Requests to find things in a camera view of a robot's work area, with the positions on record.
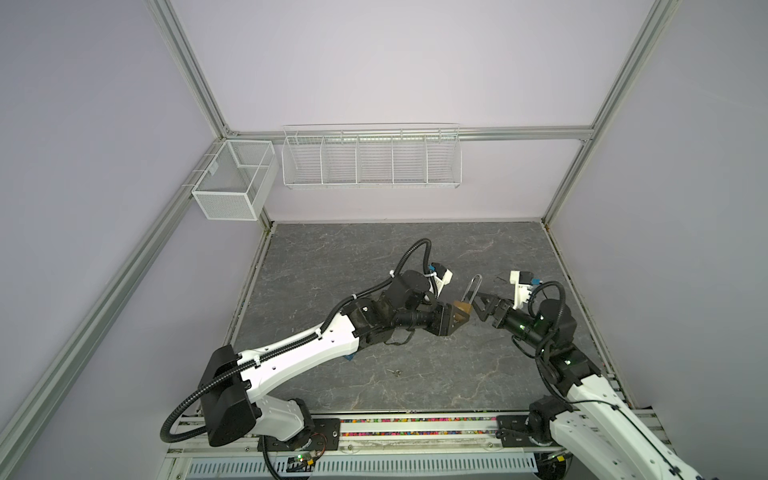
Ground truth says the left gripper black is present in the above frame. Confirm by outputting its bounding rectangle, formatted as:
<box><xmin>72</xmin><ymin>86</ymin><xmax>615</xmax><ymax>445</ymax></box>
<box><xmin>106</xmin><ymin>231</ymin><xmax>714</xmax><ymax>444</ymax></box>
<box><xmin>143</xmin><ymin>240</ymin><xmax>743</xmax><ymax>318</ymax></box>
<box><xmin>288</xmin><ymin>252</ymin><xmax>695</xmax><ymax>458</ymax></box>
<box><xmin>394</xmin><ymin>300</ymin><xmax>469</xmax><ymax>337</ymax></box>

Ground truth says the brass padlock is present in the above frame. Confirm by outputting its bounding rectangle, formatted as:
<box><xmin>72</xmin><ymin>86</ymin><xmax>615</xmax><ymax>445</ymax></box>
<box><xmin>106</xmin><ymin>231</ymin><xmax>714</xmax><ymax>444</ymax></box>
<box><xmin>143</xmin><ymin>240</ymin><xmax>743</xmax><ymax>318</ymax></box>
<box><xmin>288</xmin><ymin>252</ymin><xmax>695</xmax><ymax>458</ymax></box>
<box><xmin>453</xmin><ymin>274</ymin><xmax>483</xmax><ymax>318</ymax></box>

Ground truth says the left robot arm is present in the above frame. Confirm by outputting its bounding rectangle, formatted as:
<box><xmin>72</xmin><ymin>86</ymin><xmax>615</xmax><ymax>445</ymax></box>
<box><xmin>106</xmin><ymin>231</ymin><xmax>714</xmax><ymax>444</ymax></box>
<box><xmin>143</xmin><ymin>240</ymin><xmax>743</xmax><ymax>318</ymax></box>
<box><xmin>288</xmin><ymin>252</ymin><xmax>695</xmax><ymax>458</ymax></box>
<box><xmin>159</xmin><ymin>238</ymin><xmax>471</xmax><ymax>449</ymax></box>

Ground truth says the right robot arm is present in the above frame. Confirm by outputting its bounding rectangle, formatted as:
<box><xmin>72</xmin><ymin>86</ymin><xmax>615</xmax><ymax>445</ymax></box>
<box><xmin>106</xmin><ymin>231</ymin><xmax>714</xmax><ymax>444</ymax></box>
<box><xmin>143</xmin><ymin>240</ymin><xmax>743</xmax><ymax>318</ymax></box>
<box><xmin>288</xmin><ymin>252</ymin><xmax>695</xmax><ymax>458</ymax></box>
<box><xmin>472</xmin><ymin>281</ymin><xmax>700</xmax><ymax>479</ymax></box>

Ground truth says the white mesh box basket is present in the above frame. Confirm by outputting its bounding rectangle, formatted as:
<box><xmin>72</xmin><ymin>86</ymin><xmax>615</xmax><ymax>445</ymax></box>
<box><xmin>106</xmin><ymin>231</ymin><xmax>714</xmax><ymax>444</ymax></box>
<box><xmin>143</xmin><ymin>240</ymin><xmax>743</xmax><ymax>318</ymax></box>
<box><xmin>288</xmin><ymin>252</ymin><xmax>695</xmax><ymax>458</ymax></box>
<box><xmin>192</xmin><ymin>140</ymin><xmax>278</xmax><ymax>221</ymax></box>

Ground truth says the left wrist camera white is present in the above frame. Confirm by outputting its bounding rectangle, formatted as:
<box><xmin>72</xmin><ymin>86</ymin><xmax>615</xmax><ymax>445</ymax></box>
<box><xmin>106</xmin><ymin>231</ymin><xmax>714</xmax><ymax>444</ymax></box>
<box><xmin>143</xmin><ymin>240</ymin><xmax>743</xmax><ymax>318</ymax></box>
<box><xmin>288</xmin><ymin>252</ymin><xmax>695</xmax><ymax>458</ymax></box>
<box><xmin>429</xmin><ymin>263</ymin><xmax>453</xmax><ymax>297</ymax></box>

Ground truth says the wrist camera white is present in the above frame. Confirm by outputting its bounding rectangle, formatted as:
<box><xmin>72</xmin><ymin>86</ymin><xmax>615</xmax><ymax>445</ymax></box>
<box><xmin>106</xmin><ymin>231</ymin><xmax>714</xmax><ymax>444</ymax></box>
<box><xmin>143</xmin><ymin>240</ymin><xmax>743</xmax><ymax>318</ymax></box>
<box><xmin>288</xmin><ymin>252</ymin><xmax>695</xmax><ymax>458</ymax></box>
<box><xmin>429</xmin><ymin>263</ymin><xmax>453</xmax><ymax>297</ymax></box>
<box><xmin>509</xmin><ymin>270</ymin><xmax>541</xmax><ymax>309</ymax></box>

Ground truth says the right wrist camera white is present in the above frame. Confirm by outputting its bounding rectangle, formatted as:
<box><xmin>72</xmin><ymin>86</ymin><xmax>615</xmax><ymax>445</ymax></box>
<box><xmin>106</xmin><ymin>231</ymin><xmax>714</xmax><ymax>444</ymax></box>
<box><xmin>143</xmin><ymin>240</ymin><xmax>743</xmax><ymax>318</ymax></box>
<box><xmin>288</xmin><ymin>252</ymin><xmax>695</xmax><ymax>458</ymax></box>
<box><xmin>509</xmin><ymin>270</ymin><xmax>541</xmax><ymax>309</ymax></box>

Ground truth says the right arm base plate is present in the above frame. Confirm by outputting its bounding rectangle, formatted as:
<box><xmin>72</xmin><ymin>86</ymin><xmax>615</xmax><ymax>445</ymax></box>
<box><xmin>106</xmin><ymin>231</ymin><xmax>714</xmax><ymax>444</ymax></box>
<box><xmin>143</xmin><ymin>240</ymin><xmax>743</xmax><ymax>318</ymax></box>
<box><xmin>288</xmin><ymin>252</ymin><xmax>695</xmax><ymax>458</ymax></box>
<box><xmin>496</xmin><ymin>412</ymin><xmax>553</xmax><ymax>448</ymax></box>

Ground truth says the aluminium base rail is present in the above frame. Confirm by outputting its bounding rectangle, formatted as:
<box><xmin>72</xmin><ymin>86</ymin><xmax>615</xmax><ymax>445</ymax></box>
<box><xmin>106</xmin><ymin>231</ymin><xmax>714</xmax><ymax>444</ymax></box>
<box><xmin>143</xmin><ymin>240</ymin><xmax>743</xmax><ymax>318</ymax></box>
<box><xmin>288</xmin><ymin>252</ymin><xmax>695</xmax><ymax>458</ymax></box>
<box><xmin>158</xmin><ymin>409</ymin><xmax>667</xmax><ymax>460</ymax></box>

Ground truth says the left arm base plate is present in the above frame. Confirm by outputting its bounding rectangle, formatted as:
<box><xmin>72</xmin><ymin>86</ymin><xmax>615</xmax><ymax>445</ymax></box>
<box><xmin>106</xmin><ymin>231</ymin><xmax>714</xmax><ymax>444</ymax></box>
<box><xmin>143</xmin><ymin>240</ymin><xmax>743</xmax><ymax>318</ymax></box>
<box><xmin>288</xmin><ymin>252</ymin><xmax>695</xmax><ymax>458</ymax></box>
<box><xmin>266</xmin><ymin>417</ymin><xmax>341</xmax><ymax>452</ymax></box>

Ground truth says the white wire shelf basket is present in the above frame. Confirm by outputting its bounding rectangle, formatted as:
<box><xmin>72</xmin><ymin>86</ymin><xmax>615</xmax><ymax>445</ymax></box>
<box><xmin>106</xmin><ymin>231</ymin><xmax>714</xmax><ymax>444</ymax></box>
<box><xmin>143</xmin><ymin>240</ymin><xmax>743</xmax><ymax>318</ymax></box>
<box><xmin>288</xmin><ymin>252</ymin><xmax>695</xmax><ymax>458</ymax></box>
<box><xmin>281</xmin><ymin>123</ymin><xmax>463</xmax><ymax>189</ymax></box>

